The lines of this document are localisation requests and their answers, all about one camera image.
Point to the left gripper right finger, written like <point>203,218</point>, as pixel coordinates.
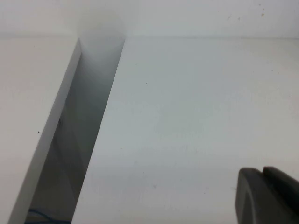
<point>282,180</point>

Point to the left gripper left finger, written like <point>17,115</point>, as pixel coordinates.
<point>261,200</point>

